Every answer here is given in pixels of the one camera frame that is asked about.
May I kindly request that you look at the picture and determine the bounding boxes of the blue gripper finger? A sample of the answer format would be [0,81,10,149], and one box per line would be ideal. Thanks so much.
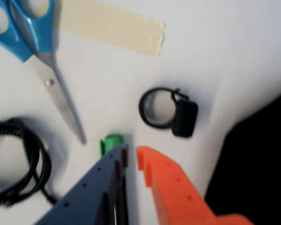
[33,143,130,225]

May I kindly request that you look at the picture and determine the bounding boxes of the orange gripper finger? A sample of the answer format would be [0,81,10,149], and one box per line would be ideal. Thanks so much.
[136,145,256,225]

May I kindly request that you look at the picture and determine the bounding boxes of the black ring with clip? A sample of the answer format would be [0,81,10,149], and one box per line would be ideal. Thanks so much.
[138,87,199,139]

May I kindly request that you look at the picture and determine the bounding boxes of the black fabric bag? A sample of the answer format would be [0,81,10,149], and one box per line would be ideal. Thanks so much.
[204,86,281,225]

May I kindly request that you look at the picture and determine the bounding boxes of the black marker with green cap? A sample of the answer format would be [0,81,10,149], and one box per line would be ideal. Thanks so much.
[99,133,129,179]

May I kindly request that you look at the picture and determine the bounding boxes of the long beige masking tape strip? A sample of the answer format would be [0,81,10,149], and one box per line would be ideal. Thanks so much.
[52,0,167,58]

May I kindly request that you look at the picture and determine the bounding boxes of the coiled black usb cable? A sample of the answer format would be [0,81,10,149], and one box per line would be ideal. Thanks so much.
[0,118,59,207]

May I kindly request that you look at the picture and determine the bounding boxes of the scissors with blue handles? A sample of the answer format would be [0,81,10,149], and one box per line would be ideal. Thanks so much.
[0,0,88,145]

